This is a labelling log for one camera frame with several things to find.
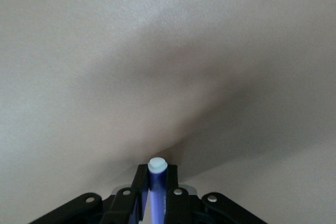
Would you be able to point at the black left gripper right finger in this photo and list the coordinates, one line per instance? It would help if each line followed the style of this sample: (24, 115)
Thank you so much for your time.
(183, 205)

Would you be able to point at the brown table cover sheet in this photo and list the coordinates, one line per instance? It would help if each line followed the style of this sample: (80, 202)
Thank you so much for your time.
(168, 64)

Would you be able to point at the purple highlighter pen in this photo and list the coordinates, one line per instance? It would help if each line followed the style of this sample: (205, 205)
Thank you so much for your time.
(157, 190)

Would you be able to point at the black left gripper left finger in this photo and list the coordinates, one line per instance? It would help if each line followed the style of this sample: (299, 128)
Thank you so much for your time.
(123, 203)

